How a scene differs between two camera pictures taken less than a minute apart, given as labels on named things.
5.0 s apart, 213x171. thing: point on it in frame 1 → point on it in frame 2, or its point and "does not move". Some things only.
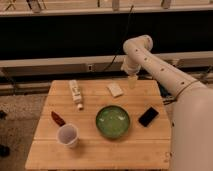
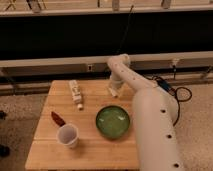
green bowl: (112, 122) does not move
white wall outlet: (90, 67) does not move
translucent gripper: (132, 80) → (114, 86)
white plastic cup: (68, 134) does not move
